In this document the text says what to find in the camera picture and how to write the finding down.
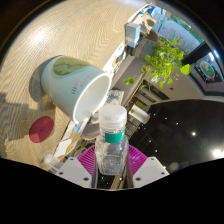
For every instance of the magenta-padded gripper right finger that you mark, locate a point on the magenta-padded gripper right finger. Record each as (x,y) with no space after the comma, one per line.
(136,160)

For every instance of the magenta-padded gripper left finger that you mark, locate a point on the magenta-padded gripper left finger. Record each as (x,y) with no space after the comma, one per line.
(85,160)

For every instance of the clear plastic water bottle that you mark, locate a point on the clear plastic water bottle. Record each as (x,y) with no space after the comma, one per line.
(111,150)

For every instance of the flat round red coaster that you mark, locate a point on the flat round red coaster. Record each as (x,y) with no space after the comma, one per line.
(41,129)

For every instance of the group of ceiling lights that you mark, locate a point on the group of ceiling lights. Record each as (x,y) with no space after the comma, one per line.
(193,133)

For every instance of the pale green ceramic mug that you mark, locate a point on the pale green ceramic mug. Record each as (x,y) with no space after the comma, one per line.
(73,86)

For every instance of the grey upholstered sofa bench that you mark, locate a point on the grey upholstered sofa bench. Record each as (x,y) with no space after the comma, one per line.
(128,75)

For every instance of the green potted plant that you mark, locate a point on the green potted plant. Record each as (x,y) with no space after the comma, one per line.
(165,61)

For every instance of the round colourful window sticker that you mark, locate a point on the round colourful window sticker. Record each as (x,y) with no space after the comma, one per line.
(208,70)

